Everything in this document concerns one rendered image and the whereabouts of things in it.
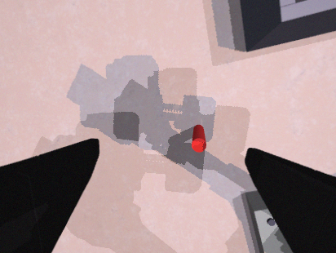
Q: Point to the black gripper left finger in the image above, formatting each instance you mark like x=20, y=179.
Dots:
x=39, y=194

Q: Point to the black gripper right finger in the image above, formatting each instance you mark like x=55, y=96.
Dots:
x=301, y=200

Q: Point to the red peg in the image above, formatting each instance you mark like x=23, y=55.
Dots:
x=198, y=139

